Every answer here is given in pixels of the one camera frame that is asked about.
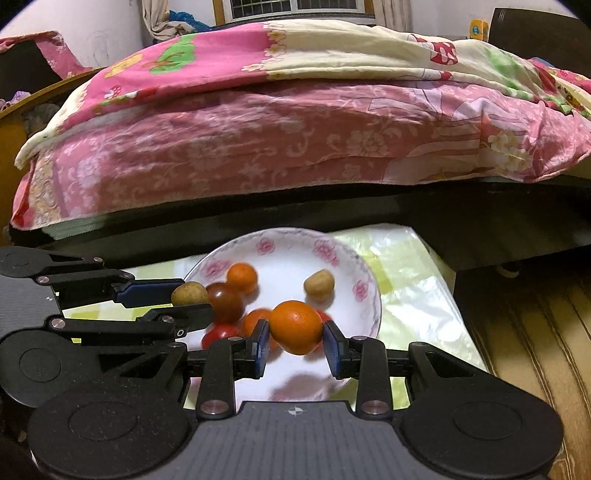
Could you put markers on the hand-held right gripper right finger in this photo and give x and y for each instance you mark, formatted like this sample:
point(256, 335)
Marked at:
point(332, 348)

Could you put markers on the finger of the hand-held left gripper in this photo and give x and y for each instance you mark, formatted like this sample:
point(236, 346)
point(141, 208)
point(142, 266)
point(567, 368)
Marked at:
point(147, 293)
point(184, 316)

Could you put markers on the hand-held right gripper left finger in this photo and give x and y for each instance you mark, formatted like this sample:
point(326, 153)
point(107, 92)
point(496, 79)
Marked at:
point(261, 348)

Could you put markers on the brown longan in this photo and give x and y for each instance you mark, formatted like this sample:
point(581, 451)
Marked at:
point(318, 285)
point(189, 294)

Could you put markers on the red cherry tomato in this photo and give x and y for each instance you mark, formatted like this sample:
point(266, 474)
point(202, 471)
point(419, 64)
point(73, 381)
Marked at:
point(324, 316)
point(219, 334)

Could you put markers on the small orange mandarin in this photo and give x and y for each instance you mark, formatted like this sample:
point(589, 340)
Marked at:
point(295, 327)
point(242, 277)

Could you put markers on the dark red tomato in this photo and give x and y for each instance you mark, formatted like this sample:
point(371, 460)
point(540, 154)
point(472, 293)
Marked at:
point(226, 302)

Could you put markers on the white floral plate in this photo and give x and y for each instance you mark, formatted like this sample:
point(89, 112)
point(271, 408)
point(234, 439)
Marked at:
point(286, 258)

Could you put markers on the orange cherry tomato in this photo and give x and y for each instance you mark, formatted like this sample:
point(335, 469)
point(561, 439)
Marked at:
point(254, 319)

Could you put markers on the green checkered tablecloth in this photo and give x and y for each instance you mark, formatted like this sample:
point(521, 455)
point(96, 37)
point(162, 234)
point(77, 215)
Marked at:
point(415, 286)

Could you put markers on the pink floral bed sheet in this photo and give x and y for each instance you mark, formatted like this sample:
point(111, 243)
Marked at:
point(231, 152)

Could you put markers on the bamboo floor mat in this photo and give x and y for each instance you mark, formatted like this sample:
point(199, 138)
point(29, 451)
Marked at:
point(545, 346)

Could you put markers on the pink patterned cloth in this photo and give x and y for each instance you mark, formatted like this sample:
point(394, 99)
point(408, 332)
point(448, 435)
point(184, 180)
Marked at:
point(51, 50)

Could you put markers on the blue cloth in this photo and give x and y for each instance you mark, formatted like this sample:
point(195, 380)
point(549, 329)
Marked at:
point(184, 18)

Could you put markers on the cartoon print quilt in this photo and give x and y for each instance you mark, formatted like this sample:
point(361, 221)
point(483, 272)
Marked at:
point(323, 50)

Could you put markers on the yellow and blue box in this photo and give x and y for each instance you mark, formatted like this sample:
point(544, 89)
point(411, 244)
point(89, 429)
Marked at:
point(479, 30)

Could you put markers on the dark headboard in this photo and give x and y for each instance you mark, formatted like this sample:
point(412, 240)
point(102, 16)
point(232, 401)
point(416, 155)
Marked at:
point(531, 37)

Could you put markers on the dark bed frame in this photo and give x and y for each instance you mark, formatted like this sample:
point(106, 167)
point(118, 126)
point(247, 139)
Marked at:
point(323, 207)

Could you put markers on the window with wooden frame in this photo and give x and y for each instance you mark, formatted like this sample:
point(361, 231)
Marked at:
point(295, 9)

